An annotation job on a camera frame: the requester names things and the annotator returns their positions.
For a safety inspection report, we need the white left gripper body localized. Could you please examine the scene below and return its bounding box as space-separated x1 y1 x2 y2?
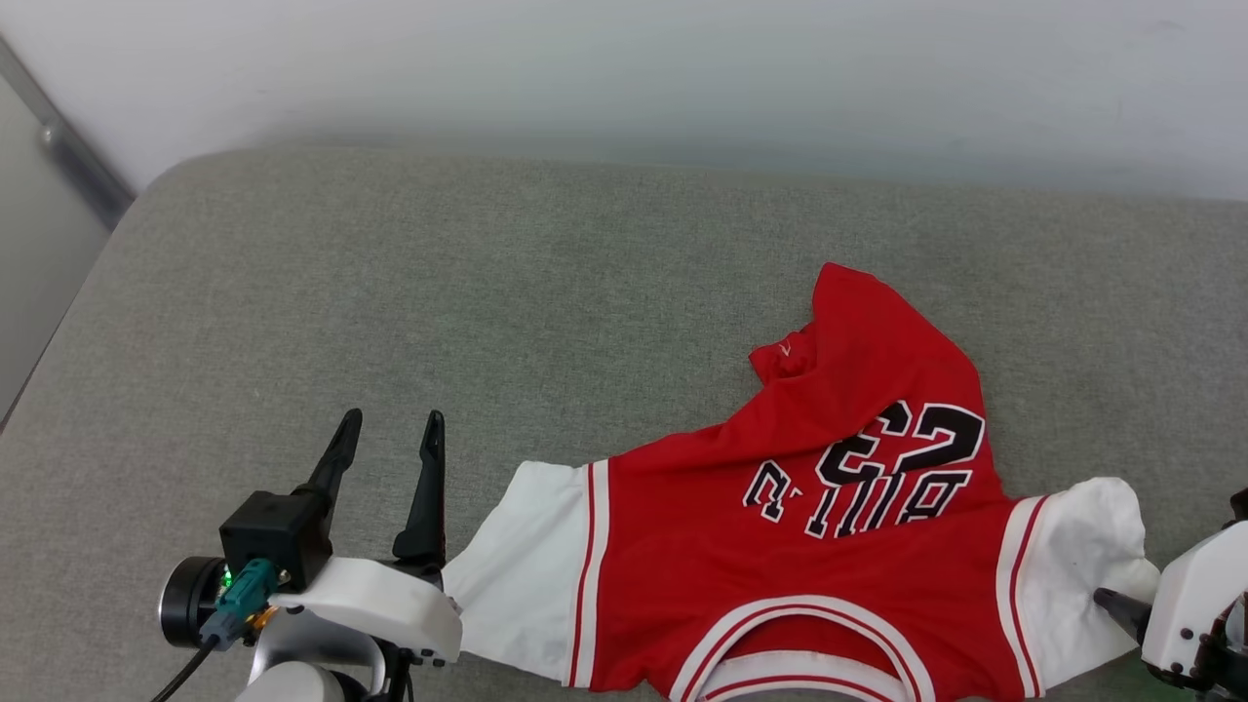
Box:
268 556 464 670

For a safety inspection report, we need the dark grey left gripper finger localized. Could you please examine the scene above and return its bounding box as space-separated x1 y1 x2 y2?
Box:
292 409 364 509
393 410 448 587

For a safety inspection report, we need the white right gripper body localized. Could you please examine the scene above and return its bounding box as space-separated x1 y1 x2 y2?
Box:
1140 521 1248 676

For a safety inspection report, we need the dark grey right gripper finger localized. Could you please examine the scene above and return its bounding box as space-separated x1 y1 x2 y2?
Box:
1093 587 1152 645

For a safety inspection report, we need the red and white basketball jersey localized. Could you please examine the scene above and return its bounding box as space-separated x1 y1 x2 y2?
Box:
444 261 1161 702

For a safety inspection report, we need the black cable with teal connector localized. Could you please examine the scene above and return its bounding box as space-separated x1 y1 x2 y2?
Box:
149 558 281 702

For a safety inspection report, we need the black cylindrical left camera housing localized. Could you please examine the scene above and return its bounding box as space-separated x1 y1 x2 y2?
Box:
160 556 231 650

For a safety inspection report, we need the grey metal door frame strip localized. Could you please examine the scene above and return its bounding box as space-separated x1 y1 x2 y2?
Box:
0 34 136 232

